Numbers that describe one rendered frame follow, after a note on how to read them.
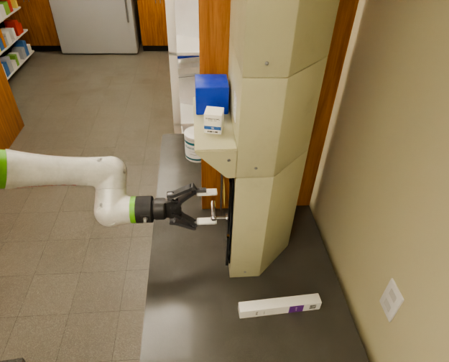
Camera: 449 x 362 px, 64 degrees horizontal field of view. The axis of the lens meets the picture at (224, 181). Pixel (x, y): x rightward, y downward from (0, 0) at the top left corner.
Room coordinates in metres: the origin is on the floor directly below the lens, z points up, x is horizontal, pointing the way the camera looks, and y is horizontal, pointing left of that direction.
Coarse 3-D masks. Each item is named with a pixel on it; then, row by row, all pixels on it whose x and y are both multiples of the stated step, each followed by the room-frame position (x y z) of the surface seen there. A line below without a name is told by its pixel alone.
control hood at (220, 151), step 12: (228, 108) 1.03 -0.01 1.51; (228, 120) 0.95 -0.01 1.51; (228, 132) 0.88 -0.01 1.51; (204, 144) 0.81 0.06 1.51; (216, 144) 0.82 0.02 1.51; (228, 144) 0.82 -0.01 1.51; (204, 156) 0.79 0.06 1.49; (216, 156) 0.79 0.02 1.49; (228, 156) 0.79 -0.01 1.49; (216, 168) 0.79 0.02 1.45; (228, 168) 0.79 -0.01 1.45
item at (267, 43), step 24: (240, 0) 0.90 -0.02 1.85; (264, 0) 0.80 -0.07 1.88; (288, 0) 0.81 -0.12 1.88; (312, 0) 0.85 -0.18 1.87; (336, 0) 0.95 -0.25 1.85; (240, 24) 0.88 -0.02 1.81; (264, 24) 0.80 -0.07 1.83; (288, 24) 0.81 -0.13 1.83; (312, 24) 0.86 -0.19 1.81; (240, 48) 0.85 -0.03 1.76; (264, 48) 0.80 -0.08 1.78; (288, 48) 0.81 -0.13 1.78; (312, 48) 0.88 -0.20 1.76; (264, 72) 0.80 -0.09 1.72; (288, 72) 0.81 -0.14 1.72
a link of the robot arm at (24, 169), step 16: (16, 160) 0.80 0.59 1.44; (32, 160) 0.83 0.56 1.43; (48, 160) 0.85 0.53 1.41; (64, 160) 0.88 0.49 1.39; (80, 160) 0.90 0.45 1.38; (96, 160) 0.93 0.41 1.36; (112, 160) 0.95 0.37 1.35; (16, 176) 0.77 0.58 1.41; (32, 176) 0.80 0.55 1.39; (48, 176) 0.82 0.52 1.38; (64, 176) 0.84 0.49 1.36; (80, 176) 0.86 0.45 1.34; (96, 176) 0.89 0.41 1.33; (112, 176) 0.90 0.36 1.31
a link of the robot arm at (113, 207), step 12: (96, 192) 0.88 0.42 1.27; (108, 192) 0.87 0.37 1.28; (120, 192) 0.88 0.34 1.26; (96, 204) 0.85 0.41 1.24; (108, 204) 0.84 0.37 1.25; (120, 204) 0.85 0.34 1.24; (132, 204) 0.85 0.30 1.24; (96, 216) 0.82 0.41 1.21; (108, 216) 0.81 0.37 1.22; (120, 216) 0.82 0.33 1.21; (132, 216) 0.83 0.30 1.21
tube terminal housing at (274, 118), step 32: (320, 64) 0.93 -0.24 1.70; (256, 96) 0.80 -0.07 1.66; (288, 96) 0.82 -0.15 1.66; (256, 128) 0.80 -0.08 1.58; (288, 128) 0.84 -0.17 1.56; (256, 160) 0.80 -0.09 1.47; (288, 160) 0.86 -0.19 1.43; (256, 192) 0.80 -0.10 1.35; (288, 192) 0.90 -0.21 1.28; (256, 224) 0.80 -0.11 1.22; (288, 224) 0.93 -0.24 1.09; (256, 256) 0.81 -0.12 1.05
